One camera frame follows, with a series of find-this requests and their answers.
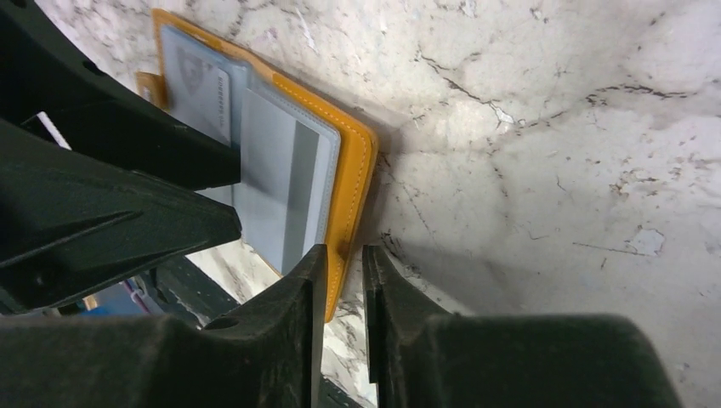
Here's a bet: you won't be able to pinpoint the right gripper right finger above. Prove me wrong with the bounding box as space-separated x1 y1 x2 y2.
362 246 682 407

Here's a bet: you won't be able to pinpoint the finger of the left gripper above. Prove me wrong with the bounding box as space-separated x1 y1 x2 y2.
1 1 241 190
1 122 241 310

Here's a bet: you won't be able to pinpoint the black mounting base bar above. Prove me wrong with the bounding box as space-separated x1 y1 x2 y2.
133 257 239 329

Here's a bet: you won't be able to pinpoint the yellow leather card holder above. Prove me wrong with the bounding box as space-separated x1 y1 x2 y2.
150 8 378 323

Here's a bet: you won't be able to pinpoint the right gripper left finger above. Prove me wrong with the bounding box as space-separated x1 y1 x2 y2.
1 244 327 407

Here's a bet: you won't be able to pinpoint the grey credit card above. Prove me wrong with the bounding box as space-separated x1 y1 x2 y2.
235 87 326 275

